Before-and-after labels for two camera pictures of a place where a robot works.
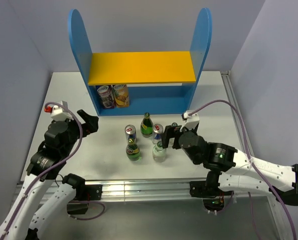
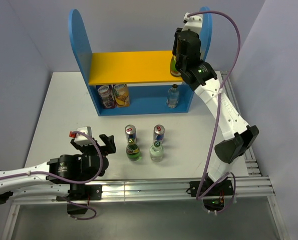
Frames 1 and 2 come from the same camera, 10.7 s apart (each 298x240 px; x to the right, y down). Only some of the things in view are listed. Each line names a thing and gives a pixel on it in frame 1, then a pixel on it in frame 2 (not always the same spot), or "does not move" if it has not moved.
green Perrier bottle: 146,126 to 173,71
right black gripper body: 196,160 to 179,63
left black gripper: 90,125 to 110,147
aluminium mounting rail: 152,191 does not move
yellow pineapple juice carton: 121,95 does not move
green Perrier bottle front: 132,151 does not move
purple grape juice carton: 106,94 does not move
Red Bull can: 157,131 does not move
